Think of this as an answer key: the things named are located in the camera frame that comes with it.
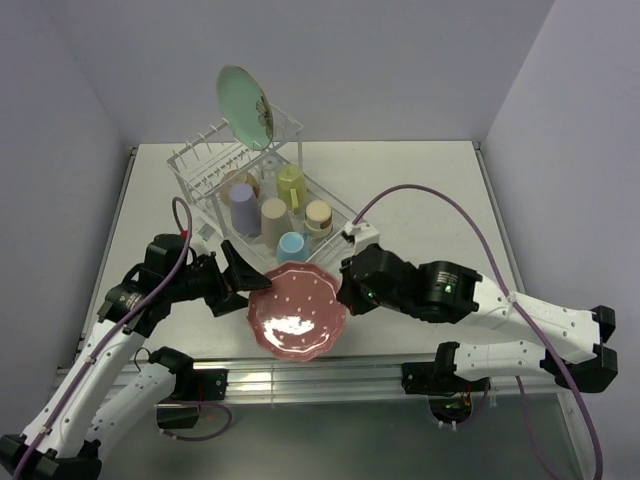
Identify beige cup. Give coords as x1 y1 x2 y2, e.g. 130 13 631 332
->
261 198 293 250

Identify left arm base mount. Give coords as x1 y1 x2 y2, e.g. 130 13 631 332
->
156 369 232 431

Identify white wire dish rack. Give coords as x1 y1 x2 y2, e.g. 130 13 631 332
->
166 106 356 282

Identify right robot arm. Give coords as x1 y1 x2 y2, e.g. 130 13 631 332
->
337 244 618 395

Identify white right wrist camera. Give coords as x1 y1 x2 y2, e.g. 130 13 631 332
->
341 221 380 254

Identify light blue mug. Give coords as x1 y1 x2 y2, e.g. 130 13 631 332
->
276 232 310 264

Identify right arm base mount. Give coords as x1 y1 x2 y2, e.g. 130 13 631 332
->
401 362 491 432

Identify lavender cup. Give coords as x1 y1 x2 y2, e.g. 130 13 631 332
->
229 183 261 236

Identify pale yellow mug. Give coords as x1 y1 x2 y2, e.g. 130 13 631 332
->
276 164 307 215

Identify clear faceted drinking glass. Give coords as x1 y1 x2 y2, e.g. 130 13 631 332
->
260 156 280 185

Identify pink polka dot plate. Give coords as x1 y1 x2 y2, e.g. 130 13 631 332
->
247 261 347 362

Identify small metal cup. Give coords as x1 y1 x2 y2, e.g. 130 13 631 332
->
304 200 333 239

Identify mint green floral plate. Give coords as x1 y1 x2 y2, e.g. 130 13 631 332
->
216 65 274 151

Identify beige floral ceramic bowl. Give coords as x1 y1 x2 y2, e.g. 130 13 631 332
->
220 170 260 198

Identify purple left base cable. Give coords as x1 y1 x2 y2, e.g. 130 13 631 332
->
159 399 234 443

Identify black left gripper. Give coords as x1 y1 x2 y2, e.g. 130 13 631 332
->
166 240 270 316

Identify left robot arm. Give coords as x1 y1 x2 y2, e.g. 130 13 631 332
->
1 233 271 479

